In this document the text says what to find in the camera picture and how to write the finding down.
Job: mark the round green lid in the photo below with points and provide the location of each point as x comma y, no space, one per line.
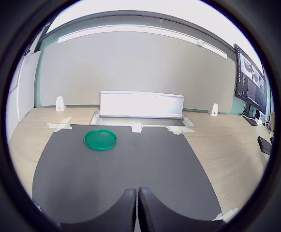
100,140

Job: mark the dark grey mat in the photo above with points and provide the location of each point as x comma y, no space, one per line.
121,169

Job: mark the white tape piece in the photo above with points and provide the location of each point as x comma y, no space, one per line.
227,214
61,125
179,130

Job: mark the black keyboard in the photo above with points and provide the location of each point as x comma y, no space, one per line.
264,145

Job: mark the grey partition panel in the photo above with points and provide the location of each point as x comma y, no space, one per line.
130,67

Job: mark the white cabinet panel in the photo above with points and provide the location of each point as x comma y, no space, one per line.
12,106
29,84

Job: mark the black computer monitor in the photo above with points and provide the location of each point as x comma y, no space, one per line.
250,82

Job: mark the round white ceiling detector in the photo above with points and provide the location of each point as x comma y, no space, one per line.
200,42

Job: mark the white partition bracket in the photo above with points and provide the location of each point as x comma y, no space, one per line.
60,104
213,110

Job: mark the green partition frame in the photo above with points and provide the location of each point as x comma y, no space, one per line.
38,79

